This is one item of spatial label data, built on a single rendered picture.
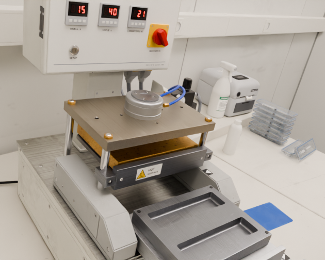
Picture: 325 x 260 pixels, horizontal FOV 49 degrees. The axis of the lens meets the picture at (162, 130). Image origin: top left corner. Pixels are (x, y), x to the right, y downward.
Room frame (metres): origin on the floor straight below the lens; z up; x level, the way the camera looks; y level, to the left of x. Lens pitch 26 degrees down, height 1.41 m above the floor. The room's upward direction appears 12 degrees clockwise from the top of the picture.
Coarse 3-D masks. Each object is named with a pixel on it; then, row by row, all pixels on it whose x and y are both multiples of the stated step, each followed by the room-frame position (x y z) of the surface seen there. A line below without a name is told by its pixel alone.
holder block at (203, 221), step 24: (192, 192) 0.61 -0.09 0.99; (216, 192) 0.63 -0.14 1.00; (144, 216) 0.51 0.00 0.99; (168, 216) 0.54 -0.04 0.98; (192, 216) 0.53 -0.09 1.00; (216, 216) 0.55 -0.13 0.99; (240, 216) 0.56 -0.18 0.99; (168, 240) 0.46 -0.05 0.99; (192, 240) 0.48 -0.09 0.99; (216, 240) 0.50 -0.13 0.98; (240, 240) 0.50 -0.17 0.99; (264, 240) 0.52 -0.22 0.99
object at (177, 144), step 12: (84, 132) 0.66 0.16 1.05; (84, 144) 0.66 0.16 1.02; (96, 144) 0.62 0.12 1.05; (144, 144) 0.65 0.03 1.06; (156, 144) 0.66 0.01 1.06; (168, 144) 0.67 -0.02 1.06; (180, 144) 0.68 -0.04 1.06; (192, 144) 0.69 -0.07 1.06; (96, 156) 0.62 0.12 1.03; (120, 156) 0.58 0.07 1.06; (132, 156) 0.59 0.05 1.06; (144, 156) 0.60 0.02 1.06
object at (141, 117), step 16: (112, 96) 0.75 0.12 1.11; (128, 96) 0.68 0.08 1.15; (144, 96) 0.69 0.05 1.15; (160, 96) 0.71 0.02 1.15; (80, 112) 0.63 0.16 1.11; (96, 112) 0.65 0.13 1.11; (112, 112) 0.66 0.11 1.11; (128, 112) 0.66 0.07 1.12; (144, 112) 0.66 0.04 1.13; (160, 112) 0.69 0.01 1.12; (176, 112) 0.73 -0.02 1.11; (192, 112) 0.75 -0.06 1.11; (96, 128) 0.58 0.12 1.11; (112, 128) 0.59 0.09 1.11; (128, 128) 0.61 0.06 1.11; (144, 128) 0.62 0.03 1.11; (160, 128) 0.63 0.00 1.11; (176, 128) 0.65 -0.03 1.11; (192, 128) 0.67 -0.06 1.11; (208, 128) 0.71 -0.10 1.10; (112, 144) 0.55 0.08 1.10; (128, 144) 0.57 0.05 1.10
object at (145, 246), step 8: (136, 232) 0.49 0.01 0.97; (144, 240) 0.47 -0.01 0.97; (136, 248) 0.48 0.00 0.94; (144, 248) 0.47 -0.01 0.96; (152, 248) 0.46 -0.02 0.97; (264, 248) 0.52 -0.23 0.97; (272, 248) 0.52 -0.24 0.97; (280, 248) 0.48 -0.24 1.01; (144, 256) 0.46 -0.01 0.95; (152, 256) 0.45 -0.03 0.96; (160, 256) 0.45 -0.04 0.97; (248, 256) 0.49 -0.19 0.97; (256, 256) 0.49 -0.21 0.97; (264, 256) 0.45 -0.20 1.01; (272, 256) 0.46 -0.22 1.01; (280, 256) 0.48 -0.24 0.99
